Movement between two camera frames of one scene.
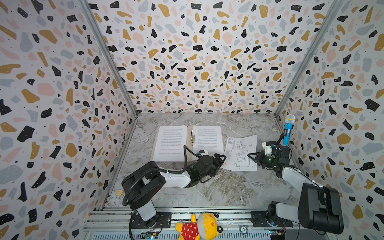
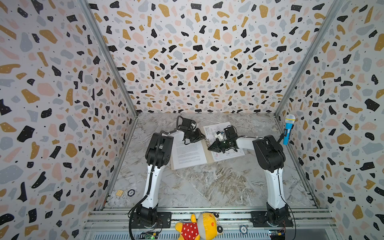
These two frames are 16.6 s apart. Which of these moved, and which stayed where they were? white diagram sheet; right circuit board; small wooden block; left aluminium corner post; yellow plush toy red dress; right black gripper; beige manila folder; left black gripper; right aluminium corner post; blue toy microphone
Moved: right black gripper; left black gripper; white diagram sheet; beige manila folder
Stayed: small wooden block; left aluminium corner post; right circuit board; right aluminium corner post; yellow plush toy red dress; blue toy microphone
